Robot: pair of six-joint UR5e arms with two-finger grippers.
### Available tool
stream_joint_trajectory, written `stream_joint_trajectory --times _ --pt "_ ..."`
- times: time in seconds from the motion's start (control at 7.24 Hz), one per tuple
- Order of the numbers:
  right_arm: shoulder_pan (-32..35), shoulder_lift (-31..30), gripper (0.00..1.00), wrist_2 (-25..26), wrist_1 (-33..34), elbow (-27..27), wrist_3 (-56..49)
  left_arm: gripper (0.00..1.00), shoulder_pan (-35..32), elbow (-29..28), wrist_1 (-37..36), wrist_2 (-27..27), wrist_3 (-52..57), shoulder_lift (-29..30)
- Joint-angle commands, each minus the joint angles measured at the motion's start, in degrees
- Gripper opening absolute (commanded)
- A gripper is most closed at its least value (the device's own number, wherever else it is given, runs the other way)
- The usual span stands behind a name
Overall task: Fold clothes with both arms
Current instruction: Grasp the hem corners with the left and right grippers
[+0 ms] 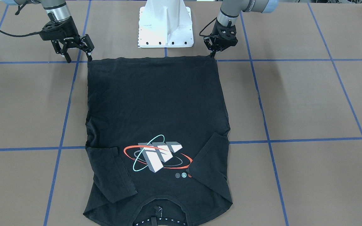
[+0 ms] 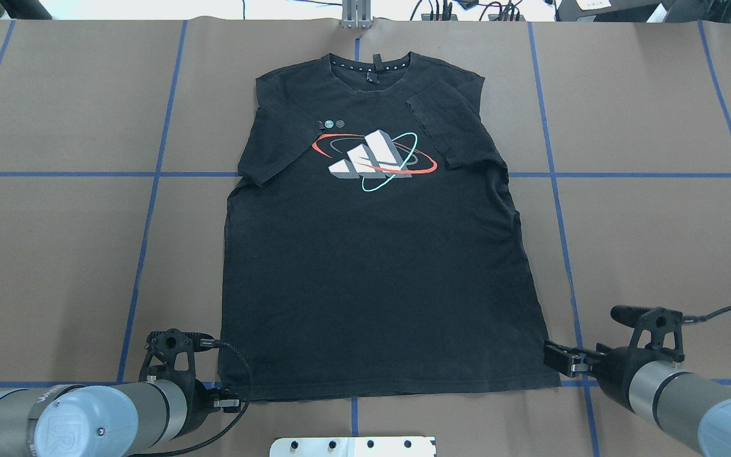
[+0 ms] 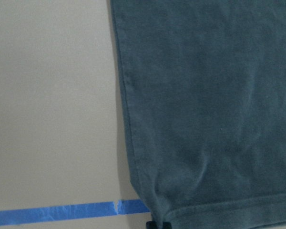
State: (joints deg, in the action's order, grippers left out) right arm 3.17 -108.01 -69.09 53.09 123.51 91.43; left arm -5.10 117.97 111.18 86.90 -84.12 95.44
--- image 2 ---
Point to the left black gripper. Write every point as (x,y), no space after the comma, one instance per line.
(197,396)

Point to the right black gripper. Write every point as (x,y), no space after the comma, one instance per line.
(613,370)

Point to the black printed t-shirt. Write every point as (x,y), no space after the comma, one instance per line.
(372,245)

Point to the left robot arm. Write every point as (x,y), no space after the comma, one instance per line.
(123,420)

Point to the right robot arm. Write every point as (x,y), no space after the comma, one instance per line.
(690,408)

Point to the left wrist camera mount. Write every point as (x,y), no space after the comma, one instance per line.
(170,354)

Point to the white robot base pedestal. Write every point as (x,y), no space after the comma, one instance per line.
(355,446)

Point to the aluminium frame post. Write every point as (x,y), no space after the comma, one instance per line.
(356,14)

